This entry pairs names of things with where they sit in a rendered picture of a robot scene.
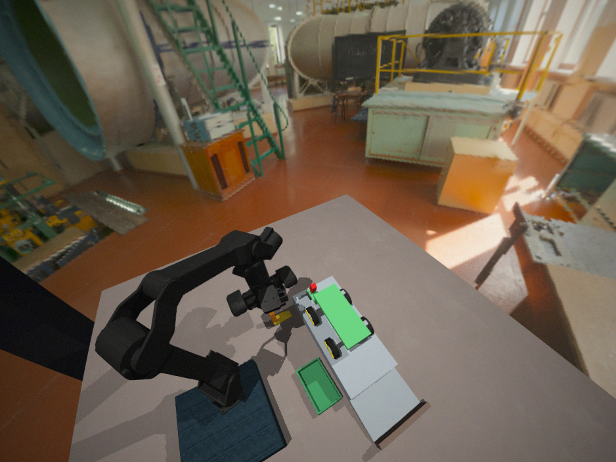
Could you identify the green wheeled trolley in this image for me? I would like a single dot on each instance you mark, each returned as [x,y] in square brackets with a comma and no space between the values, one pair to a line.
[336,306]

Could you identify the green tray floor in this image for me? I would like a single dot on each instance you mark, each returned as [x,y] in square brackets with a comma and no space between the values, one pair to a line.
[318,386]

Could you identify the yellow wheel chock with orange handle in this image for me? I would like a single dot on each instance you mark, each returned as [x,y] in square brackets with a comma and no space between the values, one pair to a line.
[280,317]

